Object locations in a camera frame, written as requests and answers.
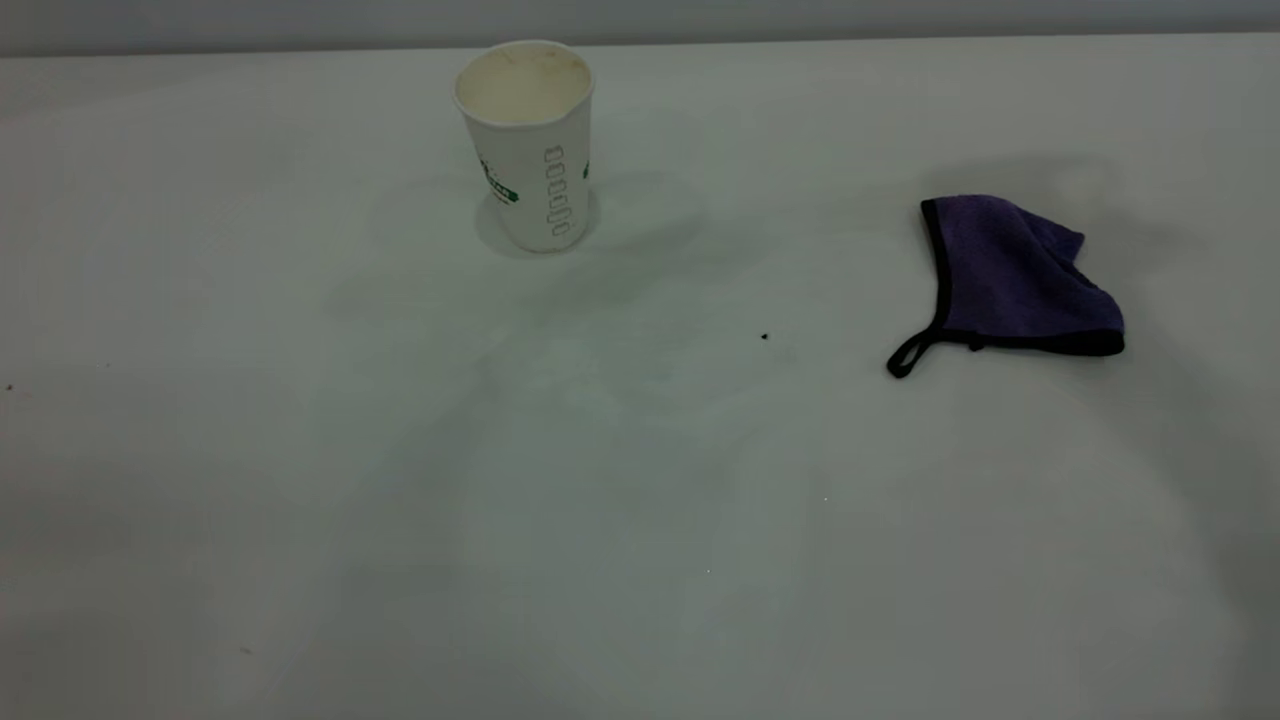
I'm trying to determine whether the white paper coffee cup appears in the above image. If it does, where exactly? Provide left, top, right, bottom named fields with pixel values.
left=453, top=40, right=596, bottom=254

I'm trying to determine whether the purple cloth with black trim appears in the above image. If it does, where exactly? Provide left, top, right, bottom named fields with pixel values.
left=886, top=194, right=1127, bottom=380

